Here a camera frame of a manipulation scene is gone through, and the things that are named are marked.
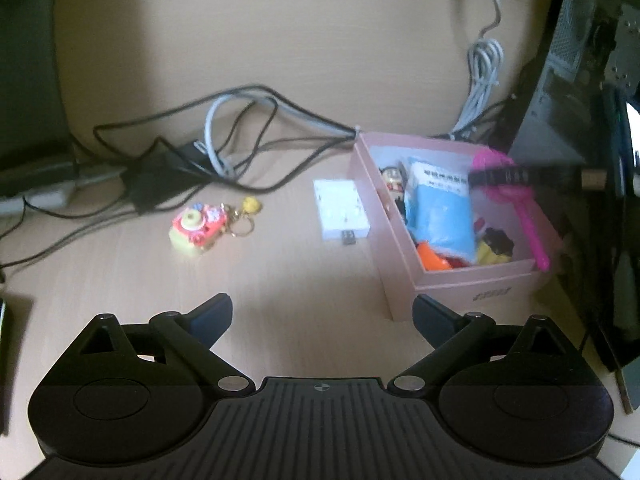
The blue tissue packet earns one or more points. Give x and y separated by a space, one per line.
439 211

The white adapter box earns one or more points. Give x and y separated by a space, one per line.
340 209

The black power adapter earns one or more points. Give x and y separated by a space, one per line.
166 175

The yellow pudding toy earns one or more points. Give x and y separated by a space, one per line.
494 247

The black monitor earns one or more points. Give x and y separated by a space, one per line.
36 148

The pink cardboard box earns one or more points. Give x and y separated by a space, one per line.
394 250

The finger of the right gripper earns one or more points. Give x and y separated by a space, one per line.
525 177

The computer tower case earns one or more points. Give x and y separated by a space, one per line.
571 111

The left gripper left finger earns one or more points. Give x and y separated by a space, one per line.
192 335

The pink toy net scoop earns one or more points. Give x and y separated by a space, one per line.
519 198

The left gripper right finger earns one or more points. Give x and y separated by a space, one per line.
454 338

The black-haired doll keychain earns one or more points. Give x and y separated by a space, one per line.
395 185

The orange toy figure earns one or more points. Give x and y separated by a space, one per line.
432 261

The red camera toy keychain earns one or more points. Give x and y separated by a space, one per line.
199 227

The white power strip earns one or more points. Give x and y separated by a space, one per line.
56 196

